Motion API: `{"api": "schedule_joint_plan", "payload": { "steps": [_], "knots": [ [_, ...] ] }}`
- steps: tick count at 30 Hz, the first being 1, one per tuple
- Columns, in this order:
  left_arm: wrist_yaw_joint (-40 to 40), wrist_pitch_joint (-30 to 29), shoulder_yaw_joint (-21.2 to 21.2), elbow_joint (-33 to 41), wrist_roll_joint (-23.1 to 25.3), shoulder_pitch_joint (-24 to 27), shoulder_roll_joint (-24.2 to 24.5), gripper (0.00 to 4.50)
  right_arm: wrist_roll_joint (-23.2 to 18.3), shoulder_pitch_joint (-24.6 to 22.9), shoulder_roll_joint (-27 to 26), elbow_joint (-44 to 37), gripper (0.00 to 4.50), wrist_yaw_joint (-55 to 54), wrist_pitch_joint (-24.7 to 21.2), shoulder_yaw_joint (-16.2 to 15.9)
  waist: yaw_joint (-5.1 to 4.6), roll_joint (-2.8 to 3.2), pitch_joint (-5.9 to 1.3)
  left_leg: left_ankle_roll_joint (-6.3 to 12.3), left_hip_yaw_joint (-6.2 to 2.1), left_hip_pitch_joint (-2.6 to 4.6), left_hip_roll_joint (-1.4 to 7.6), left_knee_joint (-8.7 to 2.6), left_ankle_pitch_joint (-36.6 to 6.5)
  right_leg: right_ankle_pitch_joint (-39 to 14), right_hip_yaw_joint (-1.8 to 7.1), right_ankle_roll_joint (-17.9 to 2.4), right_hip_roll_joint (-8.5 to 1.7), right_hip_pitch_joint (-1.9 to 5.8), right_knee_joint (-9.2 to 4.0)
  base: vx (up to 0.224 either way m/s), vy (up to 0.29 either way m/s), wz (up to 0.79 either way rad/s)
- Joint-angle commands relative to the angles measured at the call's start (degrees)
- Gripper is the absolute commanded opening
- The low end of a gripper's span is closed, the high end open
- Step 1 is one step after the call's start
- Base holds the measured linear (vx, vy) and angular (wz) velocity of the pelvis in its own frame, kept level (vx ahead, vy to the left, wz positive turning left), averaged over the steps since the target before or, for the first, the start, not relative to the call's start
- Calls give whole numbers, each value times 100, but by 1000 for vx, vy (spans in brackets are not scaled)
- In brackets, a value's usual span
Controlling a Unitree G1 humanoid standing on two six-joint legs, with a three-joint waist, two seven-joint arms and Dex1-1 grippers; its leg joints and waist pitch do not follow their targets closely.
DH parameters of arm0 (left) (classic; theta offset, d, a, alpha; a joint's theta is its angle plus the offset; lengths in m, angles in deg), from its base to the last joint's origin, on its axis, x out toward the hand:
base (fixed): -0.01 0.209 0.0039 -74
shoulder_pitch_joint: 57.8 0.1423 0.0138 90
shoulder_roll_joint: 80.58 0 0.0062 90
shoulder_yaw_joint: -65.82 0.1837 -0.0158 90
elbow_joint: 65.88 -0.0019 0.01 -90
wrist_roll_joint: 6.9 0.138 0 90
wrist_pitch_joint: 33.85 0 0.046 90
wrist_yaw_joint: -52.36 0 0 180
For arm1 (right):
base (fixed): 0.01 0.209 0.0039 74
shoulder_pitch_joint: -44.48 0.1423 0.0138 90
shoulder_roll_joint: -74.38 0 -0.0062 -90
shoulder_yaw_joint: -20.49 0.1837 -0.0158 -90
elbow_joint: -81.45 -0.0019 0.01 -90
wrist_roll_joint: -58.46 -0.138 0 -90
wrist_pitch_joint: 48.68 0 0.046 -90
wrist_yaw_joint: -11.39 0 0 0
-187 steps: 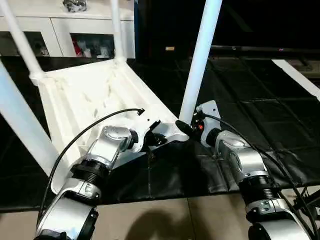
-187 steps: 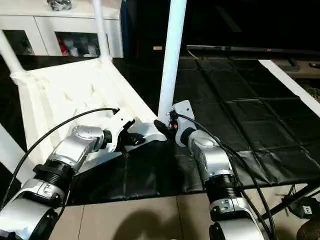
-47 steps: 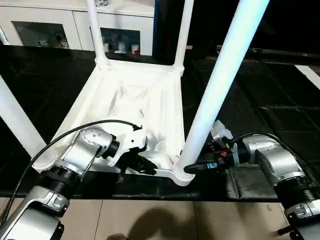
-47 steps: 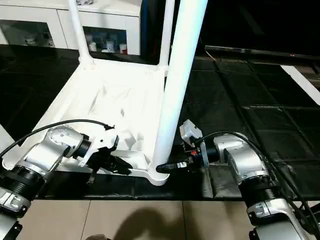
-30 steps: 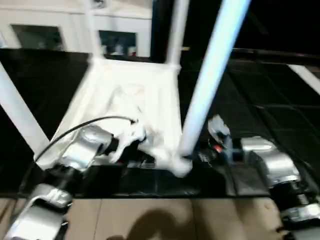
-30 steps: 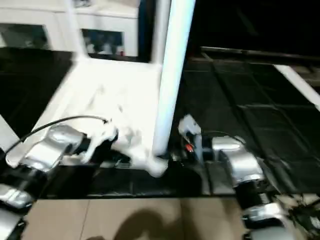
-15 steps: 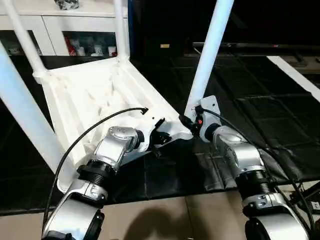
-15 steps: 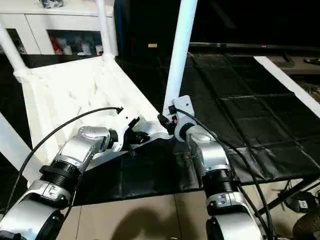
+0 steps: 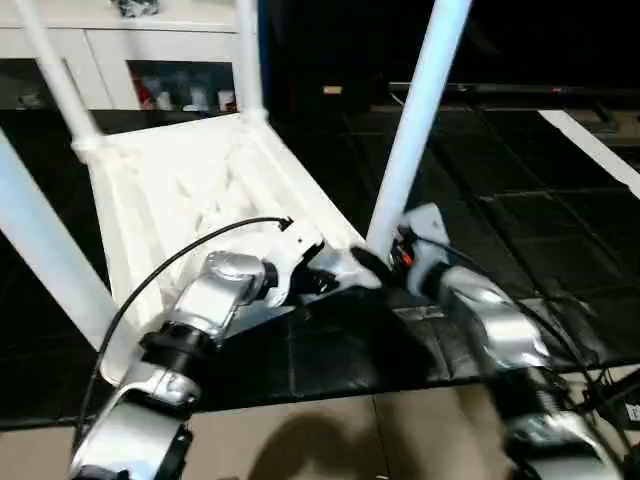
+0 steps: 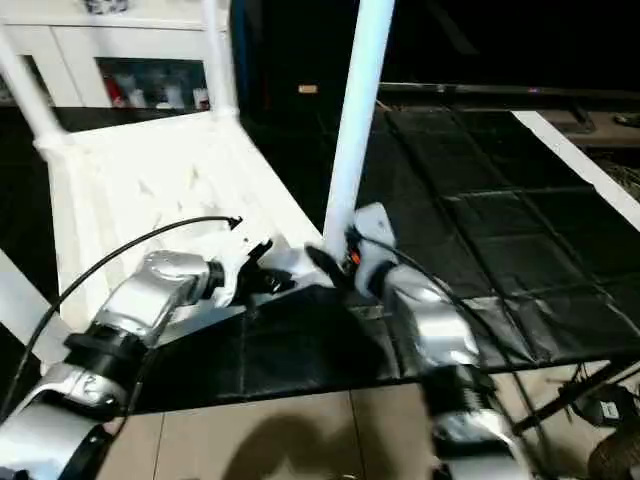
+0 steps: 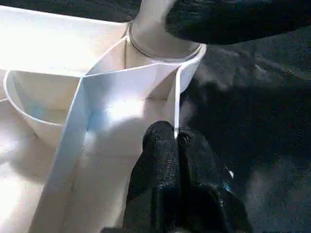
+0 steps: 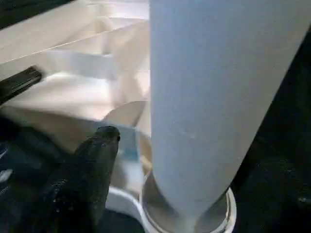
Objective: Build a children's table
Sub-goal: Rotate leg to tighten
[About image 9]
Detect white plastic table leg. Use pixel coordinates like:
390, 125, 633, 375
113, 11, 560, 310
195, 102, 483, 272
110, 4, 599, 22
12, 0, 103, 153
364, 0, 473, 257
0, 128, 119, 353
234, 0, 271, 127

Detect white plastic table top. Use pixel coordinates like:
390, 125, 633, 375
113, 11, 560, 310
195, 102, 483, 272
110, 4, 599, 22
72, 110, 389, 386

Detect black work mat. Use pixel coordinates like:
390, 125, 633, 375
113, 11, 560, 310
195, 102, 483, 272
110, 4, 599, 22
0, 100, 640, 431

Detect glossy black long bar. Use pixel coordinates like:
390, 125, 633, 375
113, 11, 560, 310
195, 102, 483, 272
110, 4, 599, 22
388, 83, 640, 107

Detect black metal stand leg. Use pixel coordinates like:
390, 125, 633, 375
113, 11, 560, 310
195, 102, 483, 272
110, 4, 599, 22
575, 368, 640, 426

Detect white cabinet with glass doors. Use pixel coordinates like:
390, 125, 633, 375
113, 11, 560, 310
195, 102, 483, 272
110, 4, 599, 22
0, 0, 267, 113

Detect crumpled silver black object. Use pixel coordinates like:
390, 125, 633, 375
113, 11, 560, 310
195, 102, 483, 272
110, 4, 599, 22
112, 0, 161, 19

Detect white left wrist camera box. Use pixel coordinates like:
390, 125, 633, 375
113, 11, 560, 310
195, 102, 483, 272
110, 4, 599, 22
264, 226, 327, 303

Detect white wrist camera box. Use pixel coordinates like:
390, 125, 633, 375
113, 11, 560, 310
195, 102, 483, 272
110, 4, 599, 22
398, 203, 447, 265
264, 226, 327, 303

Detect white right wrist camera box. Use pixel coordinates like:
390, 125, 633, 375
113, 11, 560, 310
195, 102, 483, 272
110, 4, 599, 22
398, 203, 447, 265

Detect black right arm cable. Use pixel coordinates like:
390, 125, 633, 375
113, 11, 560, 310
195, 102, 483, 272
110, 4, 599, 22
404, 232, 640, 441

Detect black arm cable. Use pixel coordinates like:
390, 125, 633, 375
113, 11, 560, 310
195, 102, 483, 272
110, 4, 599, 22
404, 232, 640, 441
72, 216, 295, 451

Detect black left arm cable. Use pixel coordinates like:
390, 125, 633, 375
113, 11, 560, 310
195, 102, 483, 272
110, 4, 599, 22
72, 216, 295, 451

